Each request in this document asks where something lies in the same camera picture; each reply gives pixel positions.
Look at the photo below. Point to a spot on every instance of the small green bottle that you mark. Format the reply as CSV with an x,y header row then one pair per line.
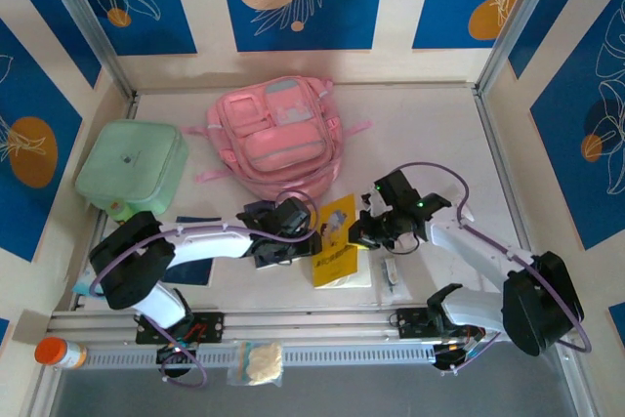
x,y
119,211

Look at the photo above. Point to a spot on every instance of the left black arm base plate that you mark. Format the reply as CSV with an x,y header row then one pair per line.
x,y
215,326

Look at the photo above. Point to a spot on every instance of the light blue cloth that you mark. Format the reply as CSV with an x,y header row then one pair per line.
x,y
88,285

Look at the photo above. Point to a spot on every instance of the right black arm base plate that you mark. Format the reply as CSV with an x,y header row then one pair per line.
x,y
412,324

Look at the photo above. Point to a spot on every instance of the aluminium side rail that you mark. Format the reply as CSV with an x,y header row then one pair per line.
x,y
486,119
133,107

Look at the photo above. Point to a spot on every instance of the orange lid bottle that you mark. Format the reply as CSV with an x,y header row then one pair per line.
x,y
61,353

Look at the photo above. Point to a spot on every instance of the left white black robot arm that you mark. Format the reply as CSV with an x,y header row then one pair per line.
x,y
205,241

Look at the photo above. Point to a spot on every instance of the plastic bag with white contents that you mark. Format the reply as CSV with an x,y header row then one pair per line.
x,y
259,363

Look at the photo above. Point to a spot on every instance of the small black control board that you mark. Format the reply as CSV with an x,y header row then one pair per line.
x,y
176,353
454,353

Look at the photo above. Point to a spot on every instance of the yellow illustrated book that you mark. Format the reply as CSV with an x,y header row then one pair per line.
x,y
337,265

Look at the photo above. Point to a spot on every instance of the aluminium frame post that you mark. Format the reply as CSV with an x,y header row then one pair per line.
x,y
517,12
83,12

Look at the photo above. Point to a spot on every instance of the aluminium front rail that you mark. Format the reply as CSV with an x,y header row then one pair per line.
x,y
312,321

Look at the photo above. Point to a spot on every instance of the clear pen packet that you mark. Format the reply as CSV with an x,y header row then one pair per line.
x,y
393,280

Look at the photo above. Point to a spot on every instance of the mint green zip case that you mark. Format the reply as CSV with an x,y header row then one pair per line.
x,y
127,163

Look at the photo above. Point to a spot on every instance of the pink school backpack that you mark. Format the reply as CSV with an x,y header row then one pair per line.
x,y
278,143

